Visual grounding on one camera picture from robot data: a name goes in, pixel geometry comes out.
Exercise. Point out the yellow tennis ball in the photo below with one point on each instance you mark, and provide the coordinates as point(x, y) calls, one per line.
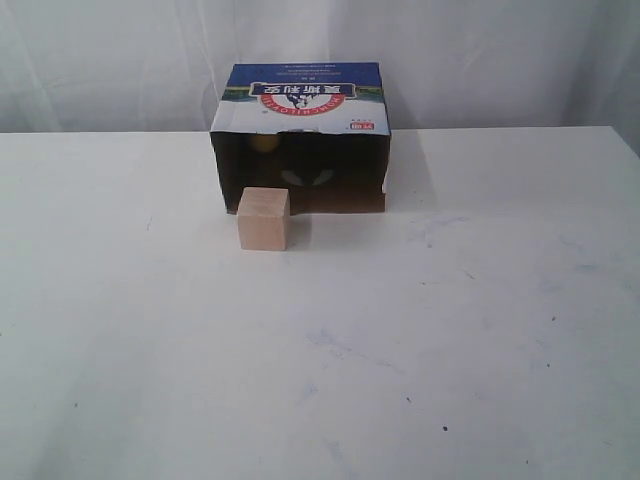
point(264, 143)

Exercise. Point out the light wooden cube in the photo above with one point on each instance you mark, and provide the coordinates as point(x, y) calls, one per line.
point(263, 218)

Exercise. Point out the blue white cardboard box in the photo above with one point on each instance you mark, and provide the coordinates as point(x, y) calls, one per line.
point(334, 132)

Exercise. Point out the white curtain backdrop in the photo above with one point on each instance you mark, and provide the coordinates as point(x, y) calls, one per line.
point(163, 65)

